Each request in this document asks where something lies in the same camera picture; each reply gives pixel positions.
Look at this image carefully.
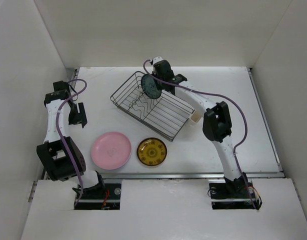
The green patterned plate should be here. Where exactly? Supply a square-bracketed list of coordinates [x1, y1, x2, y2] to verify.
[140, 74, 162, 100]

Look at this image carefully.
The pink plate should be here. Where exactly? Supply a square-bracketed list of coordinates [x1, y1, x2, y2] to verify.
[91, 131, 132, 171]

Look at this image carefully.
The yellow black plate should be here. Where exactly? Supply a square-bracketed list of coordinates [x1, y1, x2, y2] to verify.
[136, 137, 168, 167]

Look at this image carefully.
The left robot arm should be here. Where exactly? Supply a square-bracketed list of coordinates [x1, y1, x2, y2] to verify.
[36, 81, 106, 199]

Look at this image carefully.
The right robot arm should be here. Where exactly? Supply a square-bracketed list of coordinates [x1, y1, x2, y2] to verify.
[150, 56, 244, 197]

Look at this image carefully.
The beige cutlery holder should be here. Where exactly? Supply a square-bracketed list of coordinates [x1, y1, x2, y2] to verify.
[188, 110, 202, 126]

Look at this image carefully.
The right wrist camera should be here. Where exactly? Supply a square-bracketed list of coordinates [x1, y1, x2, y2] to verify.
[150, 56, 163, 66]

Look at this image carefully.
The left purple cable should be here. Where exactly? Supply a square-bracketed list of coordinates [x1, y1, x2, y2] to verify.
[57, 79, 89, 208]

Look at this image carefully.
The black wire dish rack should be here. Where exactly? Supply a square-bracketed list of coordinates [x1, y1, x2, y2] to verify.
[110, 71, 194, 142]

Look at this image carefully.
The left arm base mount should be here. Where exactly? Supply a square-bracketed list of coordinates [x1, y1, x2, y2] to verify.
[73, 175, 122, 211]

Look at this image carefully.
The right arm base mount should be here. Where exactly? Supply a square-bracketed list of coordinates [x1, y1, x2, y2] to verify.
[207, 180, 263, 211]

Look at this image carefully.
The aluminium front rail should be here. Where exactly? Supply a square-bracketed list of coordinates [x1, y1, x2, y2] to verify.
[101, 171, 285, 180]

